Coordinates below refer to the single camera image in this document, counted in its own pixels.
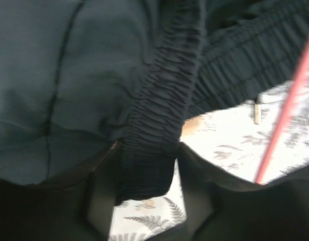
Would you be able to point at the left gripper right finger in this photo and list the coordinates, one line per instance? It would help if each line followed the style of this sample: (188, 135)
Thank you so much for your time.
(222, 207)

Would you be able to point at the dark navy shorts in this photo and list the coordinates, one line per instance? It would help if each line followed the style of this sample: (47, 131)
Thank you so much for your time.
(76, 76)

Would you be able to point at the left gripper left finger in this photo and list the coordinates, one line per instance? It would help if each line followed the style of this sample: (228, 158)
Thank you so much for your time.
(74, 205)

